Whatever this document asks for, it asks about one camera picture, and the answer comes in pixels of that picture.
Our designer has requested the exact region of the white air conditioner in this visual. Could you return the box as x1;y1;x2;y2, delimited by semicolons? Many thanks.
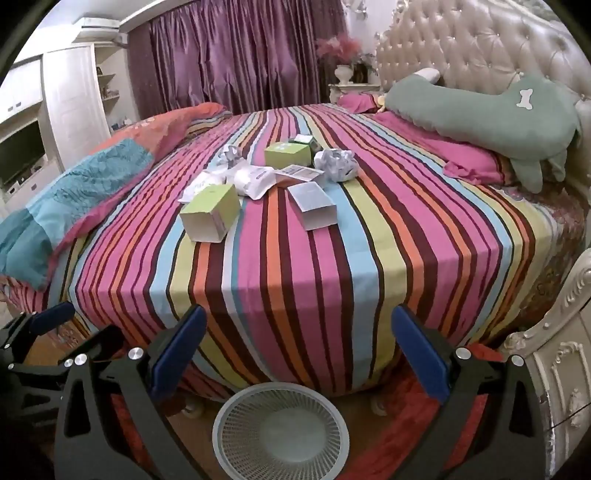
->
78;16;127;44

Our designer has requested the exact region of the white red label card box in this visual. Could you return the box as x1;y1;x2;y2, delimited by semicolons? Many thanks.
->
274;165;326;188

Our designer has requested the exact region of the white box with grey lid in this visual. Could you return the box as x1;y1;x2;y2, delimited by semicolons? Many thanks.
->
287;181;339;230

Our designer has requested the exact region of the white wardrobe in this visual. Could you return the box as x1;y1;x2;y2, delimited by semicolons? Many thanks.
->
41;44;114;171

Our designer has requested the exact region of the white plastic wrapper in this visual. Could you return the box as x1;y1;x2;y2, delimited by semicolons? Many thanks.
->
178;170;232;204

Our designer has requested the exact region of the green dog plush pillow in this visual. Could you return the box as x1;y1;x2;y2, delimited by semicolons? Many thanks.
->
383;69;583;193

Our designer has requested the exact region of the white printed plastic bag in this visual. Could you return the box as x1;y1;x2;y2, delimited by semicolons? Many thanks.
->
233;164;278;200

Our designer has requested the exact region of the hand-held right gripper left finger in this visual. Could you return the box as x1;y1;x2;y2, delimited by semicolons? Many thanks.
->
54;305;208;480

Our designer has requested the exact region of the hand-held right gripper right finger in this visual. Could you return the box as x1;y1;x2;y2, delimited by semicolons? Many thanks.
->
390;305;548;480

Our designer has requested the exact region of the large white paper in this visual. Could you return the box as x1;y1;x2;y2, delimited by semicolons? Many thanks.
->
314;148;360;182

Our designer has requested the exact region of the teal and orange quilt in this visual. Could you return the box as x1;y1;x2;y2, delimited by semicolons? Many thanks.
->
0;102;227;291

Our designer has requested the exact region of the white corner shelf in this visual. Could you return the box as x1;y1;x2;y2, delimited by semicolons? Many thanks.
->
95;67;121;134

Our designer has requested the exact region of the black television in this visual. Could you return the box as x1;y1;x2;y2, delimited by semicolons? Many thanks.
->
0;122;47;185

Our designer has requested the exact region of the green tissue pack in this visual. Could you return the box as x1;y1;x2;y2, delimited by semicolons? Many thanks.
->
290;134;321;153

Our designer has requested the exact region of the small white paper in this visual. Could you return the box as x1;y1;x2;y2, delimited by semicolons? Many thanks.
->
221;144;245;168

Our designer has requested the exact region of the tufted cream headboard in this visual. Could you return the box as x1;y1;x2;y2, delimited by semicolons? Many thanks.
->
375;0;591;195

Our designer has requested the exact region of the white mesh waste basket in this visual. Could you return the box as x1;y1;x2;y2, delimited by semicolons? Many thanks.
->
212;382;350;480

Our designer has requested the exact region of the white wall cabinet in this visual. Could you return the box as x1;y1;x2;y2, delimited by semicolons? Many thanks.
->
0;51;61;217

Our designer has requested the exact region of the pink pillow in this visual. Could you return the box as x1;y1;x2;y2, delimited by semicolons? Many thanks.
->
337;92;384;114
369;111;513;185

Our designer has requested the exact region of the green cardboard box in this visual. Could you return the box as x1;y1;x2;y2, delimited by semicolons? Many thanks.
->
264;141;311;168
179;184;241;243

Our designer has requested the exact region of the purple curtain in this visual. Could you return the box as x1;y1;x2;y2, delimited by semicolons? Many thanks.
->
127;0;347;116

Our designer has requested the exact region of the white vase with pink flowers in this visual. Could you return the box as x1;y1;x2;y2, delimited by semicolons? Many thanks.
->
316;36;376;85

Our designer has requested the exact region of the striped colourful bed cover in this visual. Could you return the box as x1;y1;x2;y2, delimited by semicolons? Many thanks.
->
46;104;587;409

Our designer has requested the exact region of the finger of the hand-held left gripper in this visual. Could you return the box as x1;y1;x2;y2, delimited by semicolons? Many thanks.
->
7;325;125;376
0;302;75;356

